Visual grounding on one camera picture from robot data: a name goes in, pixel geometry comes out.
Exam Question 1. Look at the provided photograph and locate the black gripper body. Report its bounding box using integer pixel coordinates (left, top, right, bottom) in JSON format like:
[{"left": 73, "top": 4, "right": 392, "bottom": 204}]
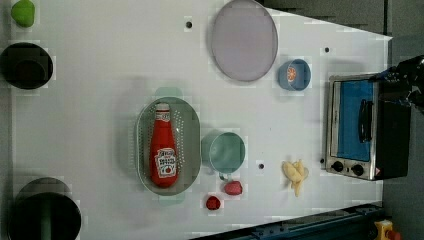
[{"left": 379, "top": 55, "right": 424, "bottom": 112}]

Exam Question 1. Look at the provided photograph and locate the red plush ketchup bottle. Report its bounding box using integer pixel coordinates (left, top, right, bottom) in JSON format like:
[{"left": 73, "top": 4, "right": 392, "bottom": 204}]
[{"left": 149, "top": 103, "right": 178, "bottom": 188}]

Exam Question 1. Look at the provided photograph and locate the mint green oval strainer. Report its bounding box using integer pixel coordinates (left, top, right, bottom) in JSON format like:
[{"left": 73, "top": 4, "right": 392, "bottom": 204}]
[{"left": 134, "top": 87, "right": 201, "bottom": 206}]

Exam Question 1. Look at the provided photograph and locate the silver toaster oven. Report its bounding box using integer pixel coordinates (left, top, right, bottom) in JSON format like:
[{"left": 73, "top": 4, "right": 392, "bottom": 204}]
[{"left": 325, "top": 74, "right": 411, "bottom": 181}]

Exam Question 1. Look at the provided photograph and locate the blue bowl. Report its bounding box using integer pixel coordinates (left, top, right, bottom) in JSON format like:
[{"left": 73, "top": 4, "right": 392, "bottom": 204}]
[{"left": 278, "top": 59, "right": 311, "bottom": 91}]

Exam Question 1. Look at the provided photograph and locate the orange fruit slice toy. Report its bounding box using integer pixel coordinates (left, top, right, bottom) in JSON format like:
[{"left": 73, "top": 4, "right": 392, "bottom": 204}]
[{"left": 287, "top": 67, "right": 297, "bottom": 82}]

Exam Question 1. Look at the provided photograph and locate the peeled plush banana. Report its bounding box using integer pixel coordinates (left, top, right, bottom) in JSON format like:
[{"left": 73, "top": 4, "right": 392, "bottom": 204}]
[{"left": 282, "top": 160, "right": 309, "bottom": 197}]

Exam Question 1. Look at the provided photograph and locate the yellow and red clamp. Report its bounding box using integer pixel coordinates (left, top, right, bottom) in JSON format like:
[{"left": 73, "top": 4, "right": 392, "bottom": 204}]
[{"left": 374, "top": 220, "right": 402, "bottom": 240}]

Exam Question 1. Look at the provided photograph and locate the grey round tray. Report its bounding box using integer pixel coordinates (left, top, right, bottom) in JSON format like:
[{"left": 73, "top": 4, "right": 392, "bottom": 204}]
[{"left": 211, "top": 0, "right": 278, "bottom": 81}]

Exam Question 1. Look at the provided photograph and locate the mint green metal cup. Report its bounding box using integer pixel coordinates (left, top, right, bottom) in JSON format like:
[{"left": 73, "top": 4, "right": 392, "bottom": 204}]
[{"left": 201, "top": 130, "right": 246, "bottom": 182}]

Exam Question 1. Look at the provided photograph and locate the plush strawberry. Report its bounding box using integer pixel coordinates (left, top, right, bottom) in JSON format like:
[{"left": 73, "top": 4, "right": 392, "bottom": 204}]
[{"left": 224, "top": 181, "right": 243, "bottom": 196}]

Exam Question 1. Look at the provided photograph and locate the small red tomato toy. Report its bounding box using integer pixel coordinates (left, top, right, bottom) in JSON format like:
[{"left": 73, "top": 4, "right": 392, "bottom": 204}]
[{"left": 205, "top": 196, "right": 221, "bottom": 211}]

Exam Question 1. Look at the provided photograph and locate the black cylindrical cup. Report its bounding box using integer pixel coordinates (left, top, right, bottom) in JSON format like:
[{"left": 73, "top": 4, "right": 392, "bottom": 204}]
[{"left": 1, "top": 42, "right": 54, "bottom": 90}]

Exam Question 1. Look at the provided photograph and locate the large black cylindrical container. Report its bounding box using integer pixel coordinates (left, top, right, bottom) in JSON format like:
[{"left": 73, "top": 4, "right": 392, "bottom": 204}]
[{"left": 8, "top": 177, "right": 82, "bottom": 240}]

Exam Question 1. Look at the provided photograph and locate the green plush pear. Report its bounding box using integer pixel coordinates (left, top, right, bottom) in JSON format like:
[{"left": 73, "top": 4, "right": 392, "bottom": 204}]
[{"left": 11, "top": 0, "right": 35, "bottom": 28}]

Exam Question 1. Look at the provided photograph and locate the blue metal frame rail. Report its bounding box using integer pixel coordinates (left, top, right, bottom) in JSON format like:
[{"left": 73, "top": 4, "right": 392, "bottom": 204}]
[{"left": 193, "top": 204, "right": 385, "bottom": 240}]

